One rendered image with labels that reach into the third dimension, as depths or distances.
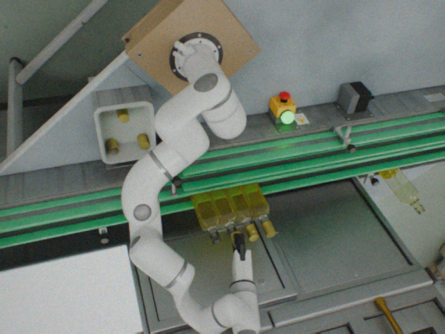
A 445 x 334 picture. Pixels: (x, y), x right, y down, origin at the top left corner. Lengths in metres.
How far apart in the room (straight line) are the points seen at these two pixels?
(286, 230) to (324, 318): 0.35
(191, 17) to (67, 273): 0.87
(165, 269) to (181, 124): 0.35
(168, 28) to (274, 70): 0.45
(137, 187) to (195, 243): 0.57
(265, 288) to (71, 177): 0.72
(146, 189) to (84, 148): 0.55
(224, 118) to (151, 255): 0.36
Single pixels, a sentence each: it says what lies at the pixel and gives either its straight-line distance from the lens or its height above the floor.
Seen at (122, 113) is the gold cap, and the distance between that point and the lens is 1.40.
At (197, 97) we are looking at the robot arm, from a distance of 1.00.
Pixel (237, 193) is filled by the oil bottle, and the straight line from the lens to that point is 1.49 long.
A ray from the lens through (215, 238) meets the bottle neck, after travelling 1.39.
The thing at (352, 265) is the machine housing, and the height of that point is 1.25.
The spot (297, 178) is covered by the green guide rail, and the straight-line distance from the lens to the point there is 1.67.
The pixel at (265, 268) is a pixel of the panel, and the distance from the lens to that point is 1.51.
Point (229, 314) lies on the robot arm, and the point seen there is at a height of 1.43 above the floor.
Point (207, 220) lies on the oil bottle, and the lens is 1.42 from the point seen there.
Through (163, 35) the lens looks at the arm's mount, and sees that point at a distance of 1.25.
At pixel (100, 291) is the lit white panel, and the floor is 1.15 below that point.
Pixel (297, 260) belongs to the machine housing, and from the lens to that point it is 1.59.
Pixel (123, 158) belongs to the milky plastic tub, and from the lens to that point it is 1.48.
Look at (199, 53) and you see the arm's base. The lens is 1.23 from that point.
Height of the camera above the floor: 1.91
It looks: 41 degrees down
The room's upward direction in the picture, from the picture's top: 157 degrees clockwise
